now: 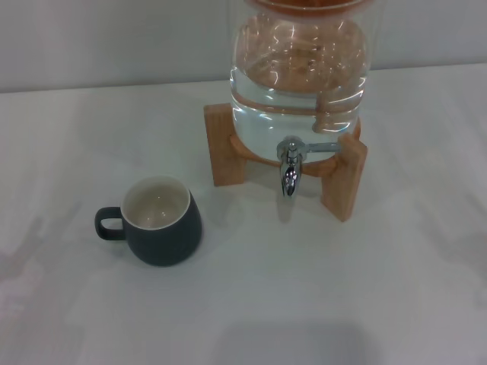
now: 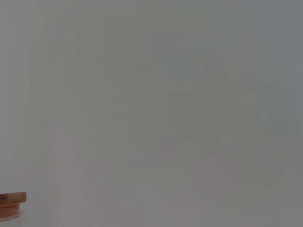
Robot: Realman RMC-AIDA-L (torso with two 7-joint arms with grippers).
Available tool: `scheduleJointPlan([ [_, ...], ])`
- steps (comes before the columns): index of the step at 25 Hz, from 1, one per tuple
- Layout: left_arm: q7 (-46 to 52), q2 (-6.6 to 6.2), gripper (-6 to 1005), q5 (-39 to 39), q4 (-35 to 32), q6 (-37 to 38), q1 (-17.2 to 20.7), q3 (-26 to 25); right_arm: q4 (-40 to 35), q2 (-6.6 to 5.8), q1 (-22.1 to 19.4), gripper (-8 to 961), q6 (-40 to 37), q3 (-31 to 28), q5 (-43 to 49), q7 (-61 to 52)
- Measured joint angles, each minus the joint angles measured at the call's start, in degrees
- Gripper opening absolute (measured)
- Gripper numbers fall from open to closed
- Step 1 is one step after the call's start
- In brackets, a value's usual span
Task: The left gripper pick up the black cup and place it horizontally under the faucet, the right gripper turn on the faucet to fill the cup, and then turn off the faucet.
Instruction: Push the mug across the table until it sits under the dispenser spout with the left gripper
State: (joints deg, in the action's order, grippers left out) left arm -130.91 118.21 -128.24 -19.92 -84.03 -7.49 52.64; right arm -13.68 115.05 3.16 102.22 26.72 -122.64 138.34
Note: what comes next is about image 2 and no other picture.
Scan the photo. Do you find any wooden dispenser lid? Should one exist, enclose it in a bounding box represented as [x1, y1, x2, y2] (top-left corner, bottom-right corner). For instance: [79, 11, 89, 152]
[0, 192, 27, 218]

